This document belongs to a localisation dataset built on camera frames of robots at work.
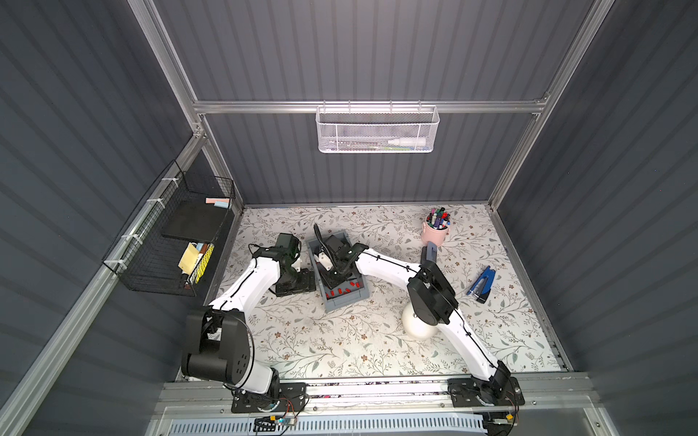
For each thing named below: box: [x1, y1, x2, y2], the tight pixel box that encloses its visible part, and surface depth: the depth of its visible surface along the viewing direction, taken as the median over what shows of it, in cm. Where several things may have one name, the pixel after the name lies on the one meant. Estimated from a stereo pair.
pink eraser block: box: [205, 197, 230, 205], surface depth 86 cm
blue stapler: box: [466, 265, 497, 305], surface depth 96 cm
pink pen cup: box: [421, 207, 451, 248], surface depth 101 cm
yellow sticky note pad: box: [178, 242, 200, 276], surface depth 69 cm
